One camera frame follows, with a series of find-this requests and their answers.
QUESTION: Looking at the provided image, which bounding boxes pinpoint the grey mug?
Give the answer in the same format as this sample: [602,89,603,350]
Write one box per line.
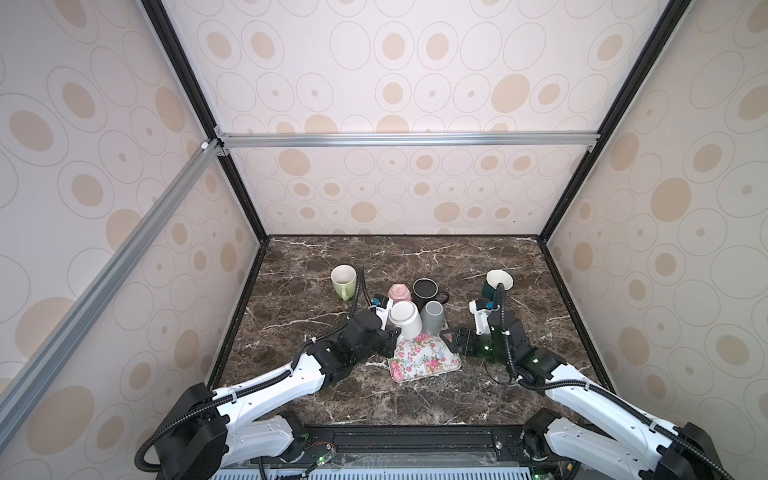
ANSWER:
[420,300,445,336]

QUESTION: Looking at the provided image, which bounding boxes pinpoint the white mug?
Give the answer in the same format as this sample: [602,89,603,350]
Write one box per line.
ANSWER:
[388,301,423,340]

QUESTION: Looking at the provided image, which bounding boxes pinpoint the pink mug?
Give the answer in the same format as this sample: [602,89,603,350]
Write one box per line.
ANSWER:
[387,283,412,303]

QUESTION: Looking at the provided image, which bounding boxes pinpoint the light green mug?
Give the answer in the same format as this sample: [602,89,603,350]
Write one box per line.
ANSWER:
[331,264,357,301]

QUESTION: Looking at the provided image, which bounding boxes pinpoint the dark green mug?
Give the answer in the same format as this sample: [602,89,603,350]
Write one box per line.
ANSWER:
[481,269,514,301]

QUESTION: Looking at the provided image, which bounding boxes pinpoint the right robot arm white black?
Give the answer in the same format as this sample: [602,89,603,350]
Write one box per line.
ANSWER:
[440,308,730,479]

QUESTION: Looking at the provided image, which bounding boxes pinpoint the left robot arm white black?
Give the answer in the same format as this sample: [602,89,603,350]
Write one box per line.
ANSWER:
[134,310,401,479]

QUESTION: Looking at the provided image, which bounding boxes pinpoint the black mug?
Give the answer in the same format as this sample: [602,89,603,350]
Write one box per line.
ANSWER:
[411,278,450,312]

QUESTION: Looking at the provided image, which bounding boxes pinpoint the floral serving tray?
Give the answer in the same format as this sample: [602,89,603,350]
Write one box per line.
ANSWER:
[388,333,461,384]

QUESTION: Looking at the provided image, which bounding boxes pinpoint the small circuit board with leds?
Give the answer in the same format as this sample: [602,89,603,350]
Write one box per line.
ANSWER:
[308,441,337,466]

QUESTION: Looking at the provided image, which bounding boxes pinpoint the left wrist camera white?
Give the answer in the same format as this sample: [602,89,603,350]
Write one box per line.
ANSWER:
[370,294,394,330]

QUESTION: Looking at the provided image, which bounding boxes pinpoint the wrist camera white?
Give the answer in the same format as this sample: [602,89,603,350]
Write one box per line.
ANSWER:
[469,298,494,335]
[370,294,394,330]

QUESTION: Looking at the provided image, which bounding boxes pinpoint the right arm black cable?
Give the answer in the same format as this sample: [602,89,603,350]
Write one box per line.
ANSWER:
[493,281,736,480]

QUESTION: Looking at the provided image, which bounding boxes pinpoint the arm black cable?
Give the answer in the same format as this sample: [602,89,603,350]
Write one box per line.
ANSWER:
[493,281,736,480]
[134,266,368,474]

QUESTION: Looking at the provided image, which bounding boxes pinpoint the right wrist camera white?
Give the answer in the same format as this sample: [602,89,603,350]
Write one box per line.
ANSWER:
[469,298,494,335]

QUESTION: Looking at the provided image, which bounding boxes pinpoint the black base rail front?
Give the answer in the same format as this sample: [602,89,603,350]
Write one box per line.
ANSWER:
[210,425,593,479]

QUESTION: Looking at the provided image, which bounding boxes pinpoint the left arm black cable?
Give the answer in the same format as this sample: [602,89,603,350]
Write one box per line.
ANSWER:
[134,266,368,474]

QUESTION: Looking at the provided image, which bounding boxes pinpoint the horizontal aluminium rail back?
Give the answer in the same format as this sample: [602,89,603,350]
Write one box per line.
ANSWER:
[202,130,600,151]

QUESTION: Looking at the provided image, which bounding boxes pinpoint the diagonal aluminium rail left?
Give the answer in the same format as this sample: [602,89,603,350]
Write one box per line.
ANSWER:
[1,138,223,449]

